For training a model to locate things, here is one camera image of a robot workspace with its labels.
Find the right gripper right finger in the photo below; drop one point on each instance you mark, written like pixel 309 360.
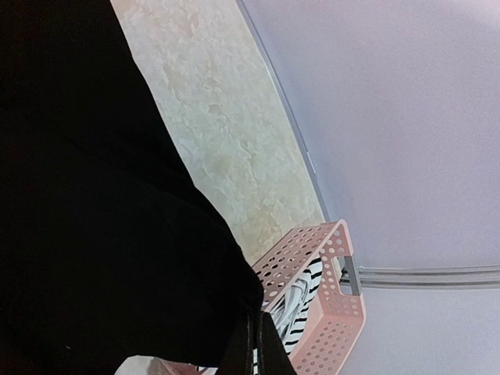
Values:
pixel 272 358

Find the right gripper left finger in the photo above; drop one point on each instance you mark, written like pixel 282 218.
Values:
pixel 238 358

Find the black t-shirt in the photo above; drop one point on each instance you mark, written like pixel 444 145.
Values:
pixel 108 249

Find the black white striped garment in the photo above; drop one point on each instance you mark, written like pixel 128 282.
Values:
pixel 292 282

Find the pink plastic basket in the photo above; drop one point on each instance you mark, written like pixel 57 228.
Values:
pixel 338 312

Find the right aluminium frame post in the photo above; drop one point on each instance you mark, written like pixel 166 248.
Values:
pixel 451 278

